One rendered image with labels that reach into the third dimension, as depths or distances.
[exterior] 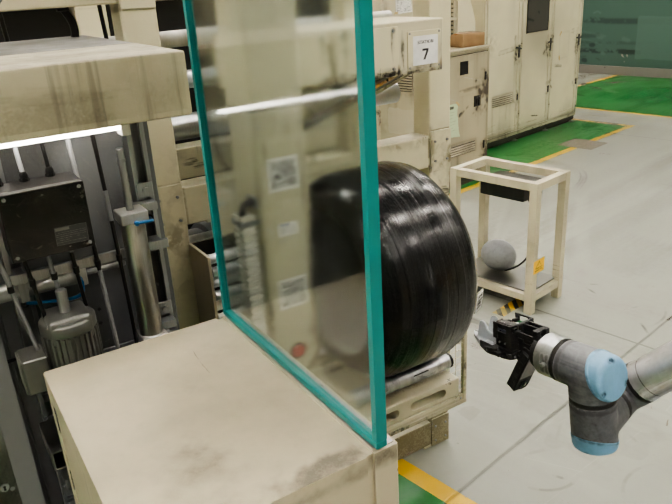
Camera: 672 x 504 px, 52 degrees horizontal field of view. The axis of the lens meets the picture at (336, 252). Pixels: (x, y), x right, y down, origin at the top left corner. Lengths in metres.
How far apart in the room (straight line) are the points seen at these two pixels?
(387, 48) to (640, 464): 2.01
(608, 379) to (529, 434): 1.84
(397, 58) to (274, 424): 1.20
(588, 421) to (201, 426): 0.75
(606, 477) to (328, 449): 2.13
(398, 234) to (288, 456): 0.71
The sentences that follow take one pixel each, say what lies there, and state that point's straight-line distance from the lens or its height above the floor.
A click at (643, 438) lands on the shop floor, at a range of 3.32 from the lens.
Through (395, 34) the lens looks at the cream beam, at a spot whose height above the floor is 1.75.
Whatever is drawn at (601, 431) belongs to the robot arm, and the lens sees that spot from 1.47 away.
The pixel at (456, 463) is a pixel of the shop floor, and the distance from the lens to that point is 3.03.
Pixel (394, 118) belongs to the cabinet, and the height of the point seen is 0.69.
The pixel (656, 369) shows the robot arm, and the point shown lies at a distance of 1.51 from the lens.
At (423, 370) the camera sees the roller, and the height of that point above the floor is 0.91.
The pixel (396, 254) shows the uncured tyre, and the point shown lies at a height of 1.31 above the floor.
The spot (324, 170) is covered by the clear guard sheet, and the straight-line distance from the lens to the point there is 0.94.
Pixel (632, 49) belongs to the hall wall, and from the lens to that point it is 13.33.
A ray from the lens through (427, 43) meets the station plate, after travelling 2.05.
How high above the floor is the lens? 1.91
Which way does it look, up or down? 22 degrees down
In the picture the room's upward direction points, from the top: 3 degrees counter-clockwise
